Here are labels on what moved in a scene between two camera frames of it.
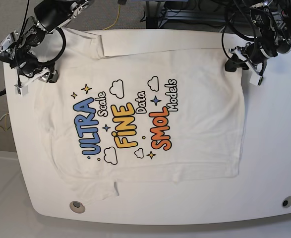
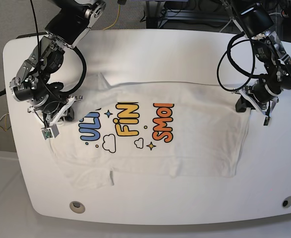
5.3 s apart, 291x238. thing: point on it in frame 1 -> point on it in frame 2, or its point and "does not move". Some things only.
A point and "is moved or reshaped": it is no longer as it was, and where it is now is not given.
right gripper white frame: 45,76 -> 68,111
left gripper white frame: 232,63 -> 242,104
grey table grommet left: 77,207 does not move
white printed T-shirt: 143,106 is moved or reshaped
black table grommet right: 287,201 does not move
